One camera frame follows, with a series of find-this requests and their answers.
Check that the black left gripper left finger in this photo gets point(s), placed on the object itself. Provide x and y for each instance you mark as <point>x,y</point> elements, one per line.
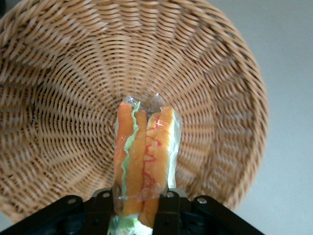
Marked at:
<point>73,220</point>

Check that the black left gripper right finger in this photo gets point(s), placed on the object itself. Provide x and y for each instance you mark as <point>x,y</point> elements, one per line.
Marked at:
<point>195,220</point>

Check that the triangle sandwich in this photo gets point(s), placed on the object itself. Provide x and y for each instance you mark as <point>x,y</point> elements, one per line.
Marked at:
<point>137,159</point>

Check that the round brown wicker basket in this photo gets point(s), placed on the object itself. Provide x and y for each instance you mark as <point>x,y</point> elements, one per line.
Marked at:
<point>73,73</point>

